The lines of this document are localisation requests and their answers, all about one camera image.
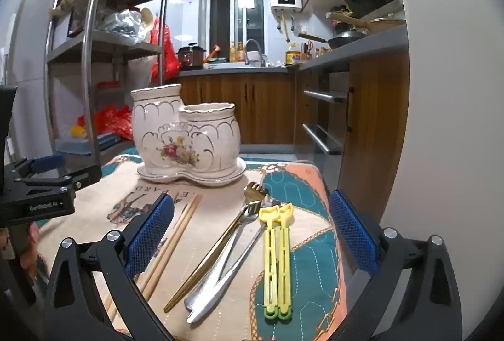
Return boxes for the printed table cloth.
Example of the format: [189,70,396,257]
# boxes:
[37,154,349,341]

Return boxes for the black frying pan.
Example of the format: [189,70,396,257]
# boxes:
[298,31,365,50]

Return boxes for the yellow oil bottle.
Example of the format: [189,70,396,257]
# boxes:
[285,43,302,67]

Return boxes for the kitchen window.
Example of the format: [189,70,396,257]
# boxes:
[206,0,267,59]

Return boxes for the grey kitchen countertop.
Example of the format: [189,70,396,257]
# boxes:
[179,24,409,75]

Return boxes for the gold metal fork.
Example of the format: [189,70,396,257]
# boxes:
[163,181,269,313]

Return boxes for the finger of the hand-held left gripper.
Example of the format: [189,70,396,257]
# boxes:
[6,154,66,180]
[16,164,103,191]

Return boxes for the clear plastic bag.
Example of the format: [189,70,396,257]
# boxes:
[96,8,149,46]

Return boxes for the crumpled red plastic bag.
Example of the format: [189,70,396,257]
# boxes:
[77,104,133,141]

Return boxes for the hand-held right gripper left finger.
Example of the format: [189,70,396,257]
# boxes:
[41,193,176,341]

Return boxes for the silver flower-head spoon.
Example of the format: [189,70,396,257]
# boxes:
[186,196,282,324]

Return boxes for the hanging red plastic bag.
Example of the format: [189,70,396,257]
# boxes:
[151,16,180,82]

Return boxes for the wooden base cabinets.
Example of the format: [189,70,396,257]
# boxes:
[179,71,297,147]

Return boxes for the silver drawer handle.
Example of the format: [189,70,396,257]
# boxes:
[302,123,342,155]
[302,89,348,104]

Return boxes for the metal shelf rack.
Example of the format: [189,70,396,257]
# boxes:
[44,0,170,168]

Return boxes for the chrome kitchen faucet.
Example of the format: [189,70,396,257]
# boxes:
[244,39,266,67]

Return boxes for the person's left hand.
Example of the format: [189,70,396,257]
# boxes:
[18,224,41,281]

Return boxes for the white ceramic holder tray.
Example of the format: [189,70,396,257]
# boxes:
[136,158,247,188]

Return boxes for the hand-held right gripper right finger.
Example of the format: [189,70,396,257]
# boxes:
[329,189,463,341]

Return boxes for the white floral ceramic utensil holder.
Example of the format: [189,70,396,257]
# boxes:
[131,83,242,174]

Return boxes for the silver metal fork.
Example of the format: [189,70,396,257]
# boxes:
[184,195,272,309]

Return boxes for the clear plastic storage box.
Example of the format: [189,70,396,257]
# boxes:
[55,134,119,157]

